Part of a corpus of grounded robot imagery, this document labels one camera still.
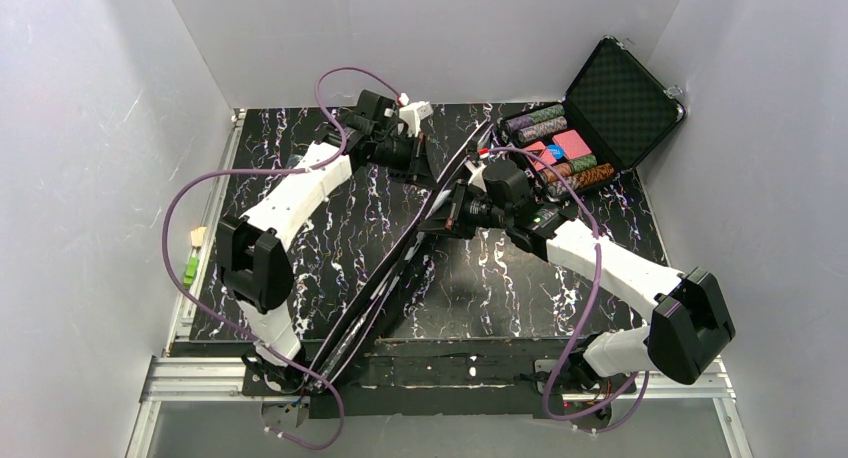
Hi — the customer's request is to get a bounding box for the black racket bag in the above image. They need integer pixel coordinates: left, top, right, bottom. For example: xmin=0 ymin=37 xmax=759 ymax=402
xmin=305 ymin=122 xmax=492 ymax=394

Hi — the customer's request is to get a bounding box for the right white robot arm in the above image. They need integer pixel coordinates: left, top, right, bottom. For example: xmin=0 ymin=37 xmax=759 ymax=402
xmin=421 ymin=161 xmax=736 ymax=389

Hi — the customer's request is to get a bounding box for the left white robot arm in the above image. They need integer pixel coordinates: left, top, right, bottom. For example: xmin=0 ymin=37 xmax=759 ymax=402
xmin=215 ymin=90 xmax=435 ymax=367

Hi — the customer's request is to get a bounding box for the black poker chip case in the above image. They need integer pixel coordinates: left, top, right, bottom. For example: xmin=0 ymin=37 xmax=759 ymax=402
xmin=496 ymin=36 xmax=687 ymax=201

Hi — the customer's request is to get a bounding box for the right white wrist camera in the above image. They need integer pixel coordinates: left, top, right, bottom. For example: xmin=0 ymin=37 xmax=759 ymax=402
xmin=465 ymin=148 xmax=490 ymax=192

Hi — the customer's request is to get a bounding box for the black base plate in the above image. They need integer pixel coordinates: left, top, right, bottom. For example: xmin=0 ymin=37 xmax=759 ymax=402
xmin=241 ymin=337 xmax=637 ymax=421

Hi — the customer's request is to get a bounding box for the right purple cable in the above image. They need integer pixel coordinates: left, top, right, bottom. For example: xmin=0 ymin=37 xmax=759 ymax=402
xmin=476 ymin=146 xmax=651 ymax=436

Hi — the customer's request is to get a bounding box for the green clip on rail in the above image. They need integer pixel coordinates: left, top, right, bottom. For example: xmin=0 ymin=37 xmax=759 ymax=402
xmin=182 ymin=255 xmax=199 ymax=290

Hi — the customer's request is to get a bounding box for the aluminium rail frame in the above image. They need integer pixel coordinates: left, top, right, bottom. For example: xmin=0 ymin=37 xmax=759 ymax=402
xmin=125 ymin=110 xmax=753 ymax=458

